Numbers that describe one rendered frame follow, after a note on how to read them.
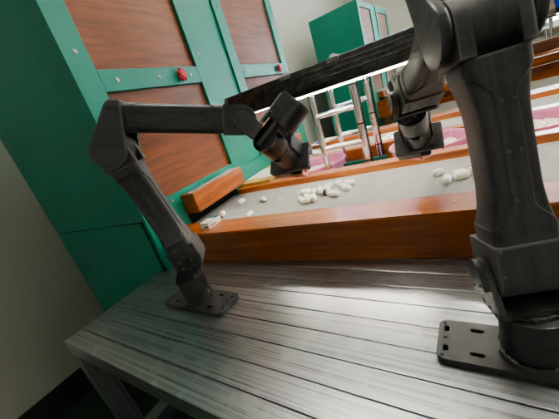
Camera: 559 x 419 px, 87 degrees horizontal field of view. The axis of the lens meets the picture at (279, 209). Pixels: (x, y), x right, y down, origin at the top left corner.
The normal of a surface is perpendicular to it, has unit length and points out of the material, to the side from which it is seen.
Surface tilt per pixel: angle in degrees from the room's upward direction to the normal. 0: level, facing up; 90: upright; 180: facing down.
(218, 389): 0
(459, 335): 0
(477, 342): 0
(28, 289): 90
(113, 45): 90
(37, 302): 90
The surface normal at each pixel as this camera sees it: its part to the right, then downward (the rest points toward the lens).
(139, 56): 0.86, -0.11
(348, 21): -0.50, 0.43
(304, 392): -0.29, -0.90
